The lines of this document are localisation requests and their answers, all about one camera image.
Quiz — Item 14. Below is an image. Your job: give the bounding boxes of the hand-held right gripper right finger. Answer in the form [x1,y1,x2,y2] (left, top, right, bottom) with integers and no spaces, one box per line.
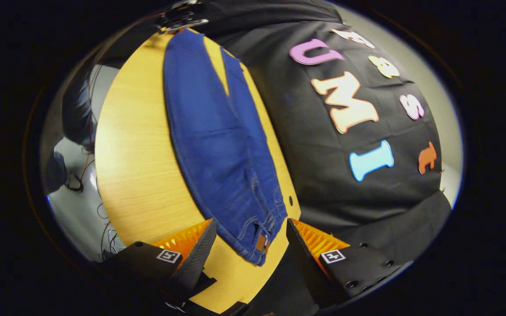
[286,218,414,309]

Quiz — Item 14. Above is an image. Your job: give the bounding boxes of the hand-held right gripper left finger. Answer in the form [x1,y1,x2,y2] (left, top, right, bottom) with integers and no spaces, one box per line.
[97,218,218,308]

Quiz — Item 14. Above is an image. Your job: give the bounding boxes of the blue denim jeans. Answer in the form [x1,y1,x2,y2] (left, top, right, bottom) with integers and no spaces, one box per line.
[163,29,289,267]

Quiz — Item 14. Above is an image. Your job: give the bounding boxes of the black backdrop cloth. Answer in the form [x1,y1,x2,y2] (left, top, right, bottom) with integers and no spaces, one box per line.
[200,0,453,316]

